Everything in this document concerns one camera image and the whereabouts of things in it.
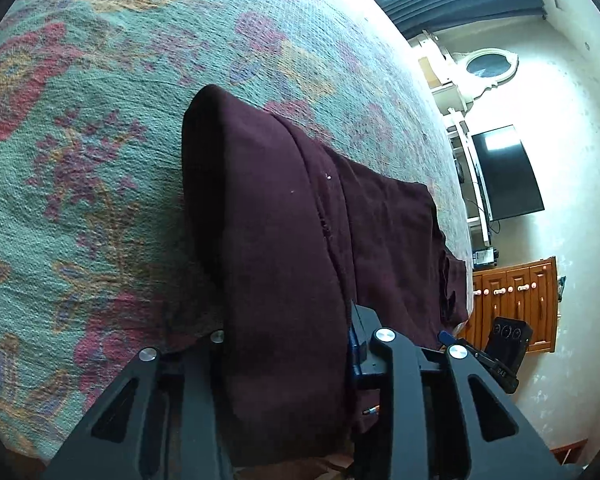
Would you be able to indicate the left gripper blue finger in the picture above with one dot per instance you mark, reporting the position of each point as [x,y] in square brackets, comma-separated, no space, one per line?
[366,342]

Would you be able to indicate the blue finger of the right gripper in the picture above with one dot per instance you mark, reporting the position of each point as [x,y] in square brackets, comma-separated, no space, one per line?
[445,338]

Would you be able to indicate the dark maroon pants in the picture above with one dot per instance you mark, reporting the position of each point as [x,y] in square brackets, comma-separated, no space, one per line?
[289,236]

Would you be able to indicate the brown wooden cabinet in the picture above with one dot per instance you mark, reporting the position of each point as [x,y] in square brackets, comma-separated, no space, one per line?
[526,292]

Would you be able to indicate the white dressing table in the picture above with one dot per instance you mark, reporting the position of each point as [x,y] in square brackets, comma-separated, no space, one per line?
[454,89]

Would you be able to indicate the oval white framed mirror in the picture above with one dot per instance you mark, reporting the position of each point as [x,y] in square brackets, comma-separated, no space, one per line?
[484,69]

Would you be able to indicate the floral green bedspread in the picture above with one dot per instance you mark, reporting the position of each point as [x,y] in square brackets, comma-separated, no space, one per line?
[92,96]

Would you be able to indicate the dark blue window curtain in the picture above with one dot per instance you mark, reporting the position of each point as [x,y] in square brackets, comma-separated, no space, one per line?
[411,17]

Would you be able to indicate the black wall television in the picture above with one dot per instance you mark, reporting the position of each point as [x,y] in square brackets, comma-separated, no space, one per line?
[506,174]

